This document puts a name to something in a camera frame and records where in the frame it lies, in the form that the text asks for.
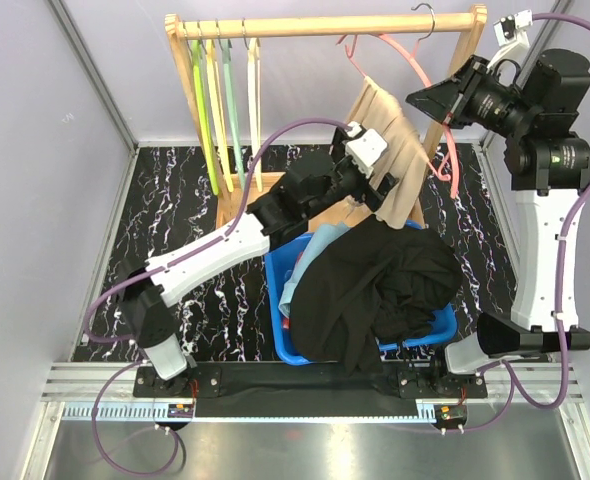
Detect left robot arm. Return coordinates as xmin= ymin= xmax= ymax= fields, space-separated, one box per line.
xmin=118 ymin=152 xmax=398 ymax=396

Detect light blue trousers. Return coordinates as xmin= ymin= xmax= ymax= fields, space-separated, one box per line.
xmin=278 ymin=222 xmax=350 ymax=318

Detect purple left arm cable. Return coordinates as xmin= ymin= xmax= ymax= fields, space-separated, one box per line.
xmin=82 ymin=117 xmax=349 ymax=346

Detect lime green hanger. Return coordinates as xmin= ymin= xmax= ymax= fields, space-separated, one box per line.
xmin=191 ymin=40 xmax=220 ymax=196

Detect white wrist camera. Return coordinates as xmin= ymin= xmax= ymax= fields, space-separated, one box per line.
xmin=344 ymin=121 xmax=388 ymax=179
xmin=488 ymin=9 xmax=533 ymax=68

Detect wooden clothes rack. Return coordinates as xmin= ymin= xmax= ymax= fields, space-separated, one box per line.
xmin=164 ymin=4 xmax=488 ymax=227

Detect cream white hanger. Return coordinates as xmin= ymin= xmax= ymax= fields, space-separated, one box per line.
xmin=247 ymin=38 xmax=263 ymax=192

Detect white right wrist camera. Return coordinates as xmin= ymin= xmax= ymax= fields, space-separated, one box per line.
xmin=488 ymin=9 xmax=533 ymax=68

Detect pink hanger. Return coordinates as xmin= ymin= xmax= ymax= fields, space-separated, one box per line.
xmin=344 ymin=2 xmax=460 ymax=199

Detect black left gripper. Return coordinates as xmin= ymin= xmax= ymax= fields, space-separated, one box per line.
xmin=305 ymin=128 xmax=397 ymax=220

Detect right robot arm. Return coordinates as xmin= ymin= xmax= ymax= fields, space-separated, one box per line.
xmin=406 ymin=49 xmax=590 ymax=397

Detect beige trousers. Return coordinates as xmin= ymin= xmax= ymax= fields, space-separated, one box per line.
xmin=347 ymin=77 xmax=429 ymax=229

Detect blue plastic bin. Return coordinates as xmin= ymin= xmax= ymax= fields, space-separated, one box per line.
xmin=264 ymin=223 xmax=458 ymax=366

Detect purple floor cable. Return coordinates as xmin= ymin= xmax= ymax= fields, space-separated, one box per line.
xmin=90 ymin=362 xmax=184 ymax=476

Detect mint green hanger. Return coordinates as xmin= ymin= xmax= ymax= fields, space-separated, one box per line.
xmin=220 ymin=40 xmax=246 ymax=186

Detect black trousers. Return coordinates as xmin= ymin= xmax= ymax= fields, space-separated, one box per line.
xmin=371 ymin=226 xmax=463 ymax=351
xmin=289 ymin=217 xmax=405 ymax=375

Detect yellow hanger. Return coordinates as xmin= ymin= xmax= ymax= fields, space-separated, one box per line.
xmin=205 ymin=40 xmax=234 ymax=193

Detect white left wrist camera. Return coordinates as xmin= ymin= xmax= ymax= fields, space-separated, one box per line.
xmin=344 ymin=121 xmax=388 ymax=179

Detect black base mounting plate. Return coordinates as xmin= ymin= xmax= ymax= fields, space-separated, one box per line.
xmin=133 ymin=360 xmax=488 ymax=419

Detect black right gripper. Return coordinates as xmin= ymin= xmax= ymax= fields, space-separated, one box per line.
xmin=405 ymin=54 xmax=536 ymax=140

